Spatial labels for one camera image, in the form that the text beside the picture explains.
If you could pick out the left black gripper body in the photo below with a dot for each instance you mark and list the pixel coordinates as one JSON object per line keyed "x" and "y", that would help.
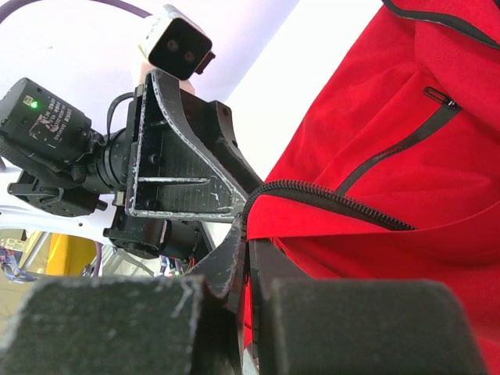
{"x": 146, "y": 238}

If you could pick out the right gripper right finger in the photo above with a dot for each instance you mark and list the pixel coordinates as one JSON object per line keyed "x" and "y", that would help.
{"x": 306, "y": 326}

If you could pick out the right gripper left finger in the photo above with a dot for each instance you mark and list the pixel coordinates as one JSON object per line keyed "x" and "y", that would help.
{"x": 191, "y": 324}

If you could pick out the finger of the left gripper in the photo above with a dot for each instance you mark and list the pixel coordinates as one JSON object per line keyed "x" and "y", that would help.
{"x": 207, "y": 129}
{"x": 166, "y": 180}

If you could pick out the red zip jacket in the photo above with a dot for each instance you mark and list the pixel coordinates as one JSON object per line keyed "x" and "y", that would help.
{"x": 407, "y": 125}

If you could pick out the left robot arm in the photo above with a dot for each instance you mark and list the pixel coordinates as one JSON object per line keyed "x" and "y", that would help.
{"x": 51, "y": 142}

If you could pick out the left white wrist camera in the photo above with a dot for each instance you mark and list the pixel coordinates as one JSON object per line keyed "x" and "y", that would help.
{"x": 171, "y": 42}

